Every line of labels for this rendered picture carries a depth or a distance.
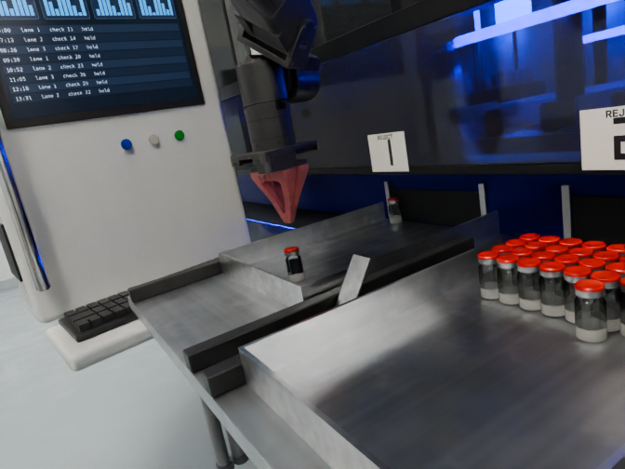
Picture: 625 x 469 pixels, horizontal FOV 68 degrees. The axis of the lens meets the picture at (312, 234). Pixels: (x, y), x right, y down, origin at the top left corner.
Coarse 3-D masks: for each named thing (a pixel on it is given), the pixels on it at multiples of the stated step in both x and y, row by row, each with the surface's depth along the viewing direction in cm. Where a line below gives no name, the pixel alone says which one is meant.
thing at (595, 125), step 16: (592, 112) 45; (608, 112) 44; (624, 112) 43; (592, 128) 46; (608, 128) 44; (624, 128) 43; (592, 144) 46; (608, 144) 45; (624, 144) 44; (592, 160) 46; (608, 160) 45; (624, 160) 44
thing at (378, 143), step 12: (396, 132) 69; (372, 144) 75; (384, 144) 72; (396, 144) 70; (372, 156) 75; (384, 156) 73; (396, 156) 71; (372, 168) 76; (384, 168) 74; (396, 168) 71; (408, 168) 69
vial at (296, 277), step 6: (294, 252) 62; (288, 258) 62; (294, 258) 62; (300, 258) 63; (288, 264) 62; (294, 264) 62; (300, 264) 63; (288, 270) 63; (294, 270) 62; (300, 270) 63; (288, 276) 63; (294, 276) 63; (300, 276) 63
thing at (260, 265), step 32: (320, 224) 82; (352, 224) 86; (384, 224) 85; (416, 224) 81; (480, 224) 66; (224, 256) 71; (256, 256) 76; (320, 256) 73; (384, 256) 57; (256, 288) 63; (288, 288) 54; (320, 288) 53
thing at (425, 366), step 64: (320, 320) 43; (384, 320) 47; (448, 320) 44; (512, 320) 42; (256, 384) 38; (320, 384) 38; (384, 384) 36; (448, 384) 34; (512, 384) 33; (576, 384) 32; (320, 448) 29; (384, 448) 29; (448, 448) 28; (512, 448) 27; (576, 448) 26
